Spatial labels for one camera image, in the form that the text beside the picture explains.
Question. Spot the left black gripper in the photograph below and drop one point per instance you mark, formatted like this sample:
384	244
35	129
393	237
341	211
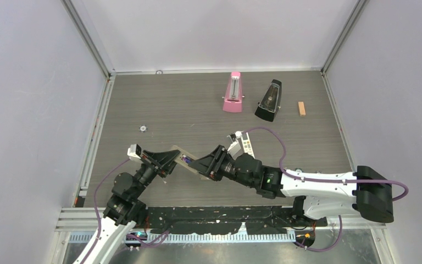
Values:
161	160

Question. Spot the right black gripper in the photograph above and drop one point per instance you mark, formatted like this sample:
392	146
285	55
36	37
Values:
211	165

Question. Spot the beige grey remote control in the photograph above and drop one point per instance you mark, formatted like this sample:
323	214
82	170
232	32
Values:
179	161

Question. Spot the white remote control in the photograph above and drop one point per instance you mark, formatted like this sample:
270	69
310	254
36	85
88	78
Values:
247	146

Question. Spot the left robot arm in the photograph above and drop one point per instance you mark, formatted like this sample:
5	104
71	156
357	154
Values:
124	209

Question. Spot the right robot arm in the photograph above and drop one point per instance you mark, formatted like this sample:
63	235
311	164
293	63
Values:
364	193

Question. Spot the lone poker chip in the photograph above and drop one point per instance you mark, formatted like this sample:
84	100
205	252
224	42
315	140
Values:
143	128

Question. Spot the pink metronome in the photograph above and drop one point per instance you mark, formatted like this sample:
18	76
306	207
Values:
233	99

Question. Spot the black metronome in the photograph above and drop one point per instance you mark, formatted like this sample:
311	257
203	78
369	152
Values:
269	106

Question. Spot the orange block near right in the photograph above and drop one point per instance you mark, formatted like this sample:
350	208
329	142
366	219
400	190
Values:
301	109

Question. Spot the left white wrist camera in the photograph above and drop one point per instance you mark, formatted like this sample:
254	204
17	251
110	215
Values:
134	152

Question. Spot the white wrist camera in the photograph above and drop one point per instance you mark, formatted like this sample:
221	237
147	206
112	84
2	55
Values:
235	145
134	152

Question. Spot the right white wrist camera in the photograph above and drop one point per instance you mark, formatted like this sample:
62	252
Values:
235	145

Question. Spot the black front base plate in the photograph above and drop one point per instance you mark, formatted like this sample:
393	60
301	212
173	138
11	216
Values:
221	220

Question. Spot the white slotted cable duct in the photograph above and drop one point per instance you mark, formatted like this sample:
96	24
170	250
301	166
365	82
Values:
239	237

